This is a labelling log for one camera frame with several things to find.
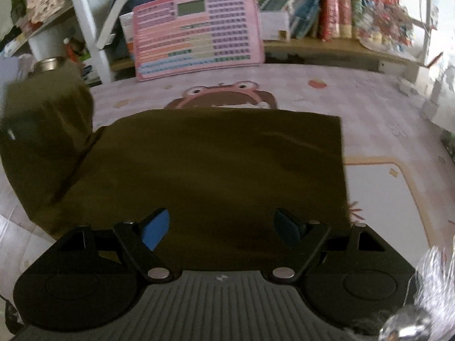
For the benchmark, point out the white open book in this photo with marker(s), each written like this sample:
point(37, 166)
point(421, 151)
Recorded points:
point(112, 17)

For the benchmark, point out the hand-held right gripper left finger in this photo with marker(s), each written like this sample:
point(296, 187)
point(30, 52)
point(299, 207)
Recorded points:
point(156, 231)

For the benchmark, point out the pink checked table mat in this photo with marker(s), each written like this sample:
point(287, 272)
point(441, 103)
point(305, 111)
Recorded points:
point(384, 120)

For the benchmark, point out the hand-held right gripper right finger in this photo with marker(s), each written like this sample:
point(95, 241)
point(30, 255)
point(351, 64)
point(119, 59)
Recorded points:
point(288, 229)

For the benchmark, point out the white cylinder container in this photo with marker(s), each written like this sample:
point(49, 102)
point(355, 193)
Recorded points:
point(46, 42)

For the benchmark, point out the colourful flower ornament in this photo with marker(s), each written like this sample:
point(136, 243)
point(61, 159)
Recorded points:
point(387, 25)

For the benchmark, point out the lilac cloth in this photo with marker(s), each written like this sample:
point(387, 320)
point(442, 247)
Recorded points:
point(14, 71)

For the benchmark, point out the small white box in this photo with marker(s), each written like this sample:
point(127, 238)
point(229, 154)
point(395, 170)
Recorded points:
point(273, 25)

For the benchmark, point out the brass bowl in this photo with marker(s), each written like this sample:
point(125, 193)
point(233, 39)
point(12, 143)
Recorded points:
point(48, 64)

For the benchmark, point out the orange and white box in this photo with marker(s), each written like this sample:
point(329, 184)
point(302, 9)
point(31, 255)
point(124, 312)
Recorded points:
point(126, 32)

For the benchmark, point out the red hardcover upright book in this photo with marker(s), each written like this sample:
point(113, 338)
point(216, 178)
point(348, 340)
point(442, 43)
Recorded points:
point(328, 16)

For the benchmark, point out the silver tinsel ornament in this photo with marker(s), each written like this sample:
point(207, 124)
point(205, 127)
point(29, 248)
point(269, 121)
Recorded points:
point(426, 291)

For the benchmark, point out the pink toy keyboard tablet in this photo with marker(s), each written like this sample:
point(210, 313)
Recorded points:
point(160, 42)

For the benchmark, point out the white bookshelf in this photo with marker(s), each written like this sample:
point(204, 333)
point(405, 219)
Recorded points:
point(83, 25)

